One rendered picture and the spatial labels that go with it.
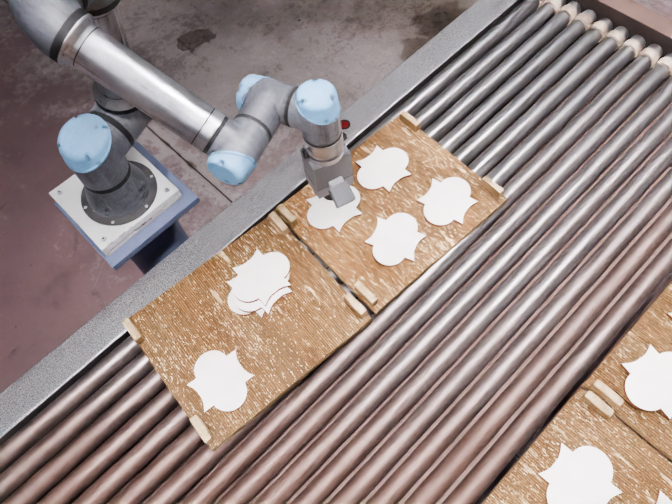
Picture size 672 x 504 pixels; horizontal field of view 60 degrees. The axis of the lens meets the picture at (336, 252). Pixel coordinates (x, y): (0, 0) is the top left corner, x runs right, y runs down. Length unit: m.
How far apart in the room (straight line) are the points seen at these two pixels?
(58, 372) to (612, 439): 1.12
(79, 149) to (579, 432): 1.15
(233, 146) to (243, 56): 2.08
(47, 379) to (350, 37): 2.24
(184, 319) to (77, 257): 1.41
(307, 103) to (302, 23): 2.17
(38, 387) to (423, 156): 1.00
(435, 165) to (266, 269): 0.47
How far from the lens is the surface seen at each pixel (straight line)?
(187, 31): 3.31
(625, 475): 1.24
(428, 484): 1.18
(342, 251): 1.30
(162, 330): 1.31
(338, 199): 1.20
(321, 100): 1.04
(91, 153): 1.36
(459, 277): 1.30
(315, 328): 1.23
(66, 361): 1.40
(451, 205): 1.35
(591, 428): 1.23
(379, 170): 1.40
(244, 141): 1.04
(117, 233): 1.50
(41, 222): 2.84
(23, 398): 1.42
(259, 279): 1.27
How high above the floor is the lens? 2.09
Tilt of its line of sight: 62 degrees down
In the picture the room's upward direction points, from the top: 10 degrees counter-clockwise
